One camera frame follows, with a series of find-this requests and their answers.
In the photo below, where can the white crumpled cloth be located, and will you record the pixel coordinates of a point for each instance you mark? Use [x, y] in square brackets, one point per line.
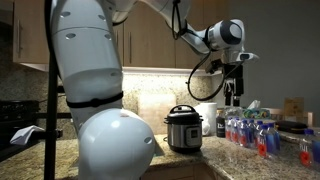
[25, 133]

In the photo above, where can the clear plastic bag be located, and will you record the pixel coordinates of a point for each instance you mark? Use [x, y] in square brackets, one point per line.
[233, 112]

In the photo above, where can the Fiji water bottle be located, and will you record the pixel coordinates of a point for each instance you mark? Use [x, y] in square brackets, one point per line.
[244, 136]
[273, 141]
[235, 133]
[262, 146]
[316, 150]
[228, 131]
[305, 155]

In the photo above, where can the black camera stand pole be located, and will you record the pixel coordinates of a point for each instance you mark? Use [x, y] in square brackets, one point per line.
[50, 100]

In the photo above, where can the brown cardboard box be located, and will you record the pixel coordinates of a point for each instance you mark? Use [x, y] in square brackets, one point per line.
[293, 108]

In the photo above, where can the colourful tissue box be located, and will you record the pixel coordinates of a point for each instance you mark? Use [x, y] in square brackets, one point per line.
[256, 114]

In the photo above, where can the dark jar with label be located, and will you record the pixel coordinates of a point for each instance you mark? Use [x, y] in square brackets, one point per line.
[220, 128]

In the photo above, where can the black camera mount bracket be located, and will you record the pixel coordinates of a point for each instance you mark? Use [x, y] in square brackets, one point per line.
[215, 66]

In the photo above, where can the steel pressure cooker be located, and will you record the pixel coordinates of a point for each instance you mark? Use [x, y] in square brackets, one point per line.
[176, 136]

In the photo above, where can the wooden base cabinet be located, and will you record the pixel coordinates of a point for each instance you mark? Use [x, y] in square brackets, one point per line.
[180, 173]

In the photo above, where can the black pressure cooker lid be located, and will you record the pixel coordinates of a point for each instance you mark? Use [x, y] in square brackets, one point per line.
[183, 118]

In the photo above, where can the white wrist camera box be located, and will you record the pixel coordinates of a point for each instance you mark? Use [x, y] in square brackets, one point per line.
[248, 57]

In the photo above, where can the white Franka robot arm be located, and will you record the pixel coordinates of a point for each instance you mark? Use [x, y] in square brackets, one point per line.
[86, 50]

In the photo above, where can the wooden wall cabinet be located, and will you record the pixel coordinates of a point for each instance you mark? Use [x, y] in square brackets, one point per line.
[150, 40]

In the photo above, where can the beige cutting board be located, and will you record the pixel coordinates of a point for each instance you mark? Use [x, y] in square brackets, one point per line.
[156, 106]

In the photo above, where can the black pouch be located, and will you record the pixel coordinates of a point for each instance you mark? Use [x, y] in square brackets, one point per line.
[291, 126]

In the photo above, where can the black stove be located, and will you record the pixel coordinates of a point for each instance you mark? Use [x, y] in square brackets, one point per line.
[16, 113]

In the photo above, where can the white paper towel roll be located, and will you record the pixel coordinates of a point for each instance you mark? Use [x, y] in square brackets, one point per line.
[210, 115]

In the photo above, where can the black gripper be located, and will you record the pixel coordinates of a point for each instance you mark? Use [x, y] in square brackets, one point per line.
[233, 71]

